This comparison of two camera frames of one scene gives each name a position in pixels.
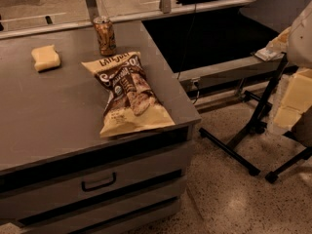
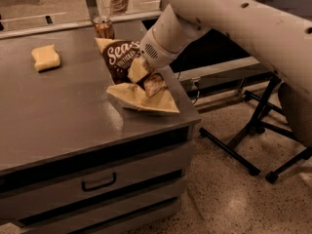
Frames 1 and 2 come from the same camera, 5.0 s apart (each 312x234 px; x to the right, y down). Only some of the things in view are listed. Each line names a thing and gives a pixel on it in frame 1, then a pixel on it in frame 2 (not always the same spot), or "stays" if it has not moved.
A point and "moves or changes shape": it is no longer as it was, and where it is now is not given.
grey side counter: (230, 72) stays
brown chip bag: (132, 104) moves or changes shape
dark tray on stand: (278, 9) stays
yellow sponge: (46, 58) stays
